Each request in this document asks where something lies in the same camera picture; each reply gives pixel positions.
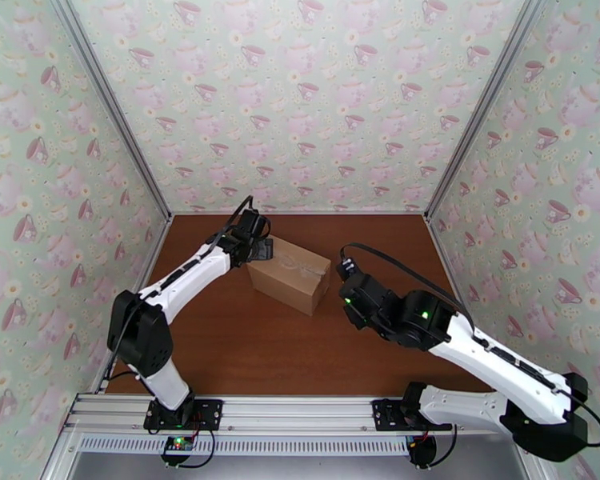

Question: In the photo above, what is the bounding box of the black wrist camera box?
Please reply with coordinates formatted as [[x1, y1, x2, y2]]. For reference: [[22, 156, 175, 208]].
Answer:
[[237, 208, 271, 240], [335, 257, 362, 284]]

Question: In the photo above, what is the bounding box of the thin black wire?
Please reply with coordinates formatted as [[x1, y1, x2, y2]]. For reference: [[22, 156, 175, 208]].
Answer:
[[159, 427, 220, 470], [430, 423, 461, 467]]

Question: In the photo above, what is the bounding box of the aluminium frame post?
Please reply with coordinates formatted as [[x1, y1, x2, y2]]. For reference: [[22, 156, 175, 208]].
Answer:
[[39, 428, 83, 480], [423, 0, 554, 222], [47, 0, 174, 220], [512, 438, 554, 480]]

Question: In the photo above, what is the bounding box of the clear packing tape strip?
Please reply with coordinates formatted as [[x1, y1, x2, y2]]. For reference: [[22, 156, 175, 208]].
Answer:
[[277, 253, 327, 280]]

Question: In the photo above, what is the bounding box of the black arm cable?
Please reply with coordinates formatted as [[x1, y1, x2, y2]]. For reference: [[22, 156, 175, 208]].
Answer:
[[102, 194, 256, 394], [339, 243, 600, 447]]

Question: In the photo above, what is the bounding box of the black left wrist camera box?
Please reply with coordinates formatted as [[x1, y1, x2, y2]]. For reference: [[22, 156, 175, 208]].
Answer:
[[237, 208, 271, 240]]

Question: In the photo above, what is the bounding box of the small green circuit board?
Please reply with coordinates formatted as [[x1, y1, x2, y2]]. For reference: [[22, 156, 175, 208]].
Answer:
[[162, 435, 195, 457]]

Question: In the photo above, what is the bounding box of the black round electronics module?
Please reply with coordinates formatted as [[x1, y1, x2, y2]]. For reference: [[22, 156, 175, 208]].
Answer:
[[405, 435, 438, 469]]

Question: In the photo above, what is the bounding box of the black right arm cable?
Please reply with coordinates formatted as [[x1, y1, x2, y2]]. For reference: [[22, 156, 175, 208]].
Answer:
[[339, 243, 600, 447]]

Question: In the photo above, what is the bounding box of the white slotted cable duct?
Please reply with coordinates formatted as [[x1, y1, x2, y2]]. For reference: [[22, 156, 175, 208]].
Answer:
[[77, 433, 416, 457]]

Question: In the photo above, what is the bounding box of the aluminium wall base strip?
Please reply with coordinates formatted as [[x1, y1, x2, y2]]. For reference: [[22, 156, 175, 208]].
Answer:
[[426, 215, 482, 347], [95, 215, 174, 394]]

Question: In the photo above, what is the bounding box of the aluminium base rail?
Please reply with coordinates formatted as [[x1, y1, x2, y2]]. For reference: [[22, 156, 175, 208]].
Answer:
[[65, 393, 536, 437]]

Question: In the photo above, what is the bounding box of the grey metal shelf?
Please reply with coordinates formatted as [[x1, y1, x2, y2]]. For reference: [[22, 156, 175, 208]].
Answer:
[[70, 453, 531, 480]]

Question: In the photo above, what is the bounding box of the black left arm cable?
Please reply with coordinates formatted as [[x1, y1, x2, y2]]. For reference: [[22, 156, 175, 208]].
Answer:
[[102, 194, 256, 394]]

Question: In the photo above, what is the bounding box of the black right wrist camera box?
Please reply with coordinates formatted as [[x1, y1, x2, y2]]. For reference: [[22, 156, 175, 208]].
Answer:
[[335, 257, 362, 284]]

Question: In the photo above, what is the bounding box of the brown cardboard box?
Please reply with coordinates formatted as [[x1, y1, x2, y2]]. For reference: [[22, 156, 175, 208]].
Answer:
[[246, 237, 332, 317]]

